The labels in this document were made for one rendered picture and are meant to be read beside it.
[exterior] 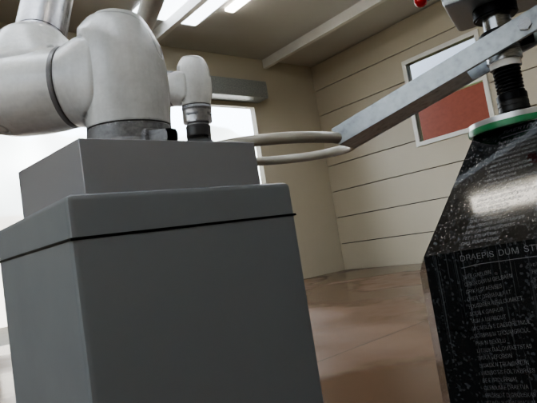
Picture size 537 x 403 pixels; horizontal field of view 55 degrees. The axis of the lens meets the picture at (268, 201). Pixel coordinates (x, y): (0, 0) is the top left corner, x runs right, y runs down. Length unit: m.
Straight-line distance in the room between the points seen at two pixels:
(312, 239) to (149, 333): 8.73
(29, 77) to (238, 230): 0.46
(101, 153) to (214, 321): 0.30
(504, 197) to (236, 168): 0.53
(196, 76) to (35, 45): 0.64
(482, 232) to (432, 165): 7.58
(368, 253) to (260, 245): 8.69
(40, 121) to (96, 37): 0.19
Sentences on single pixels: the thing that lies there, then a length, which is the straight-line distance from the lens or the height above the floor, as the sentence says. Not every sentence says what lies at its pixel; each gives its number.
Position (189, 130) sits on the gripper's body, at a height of 1.07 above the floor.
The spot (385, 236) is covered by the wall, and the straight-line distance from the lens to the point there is 9.25.
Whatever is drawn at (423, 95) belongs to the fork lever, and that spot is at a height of 0.99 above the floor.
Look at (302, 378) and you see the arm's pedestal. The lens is 0.92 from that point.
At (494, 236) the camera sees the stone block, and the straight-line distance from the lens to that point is 1.05.
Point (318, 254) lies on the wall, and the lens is 9.50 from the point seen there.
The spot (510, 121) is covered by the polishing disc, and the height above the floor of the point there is 0.87.
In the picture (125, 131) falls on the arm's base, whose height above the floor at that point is 0.92.
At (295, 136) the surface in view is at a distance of 1.31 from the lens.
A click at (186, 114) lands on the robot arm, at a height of 1.12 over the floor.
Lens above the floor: 0.69
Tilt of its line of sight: 5 degrees up
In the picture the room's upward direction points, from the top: 9 degrees counter-clockwise
